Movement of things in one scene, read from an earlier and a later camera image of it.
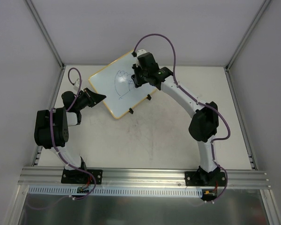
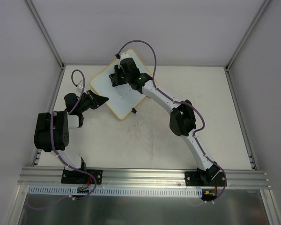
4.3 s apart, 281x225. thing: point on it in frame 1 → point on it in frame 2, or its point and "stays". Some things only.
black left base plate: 79,176 stays
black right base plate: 204,179 stays
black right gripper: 137,76 → 115,76
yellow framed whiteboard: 114,81 stays
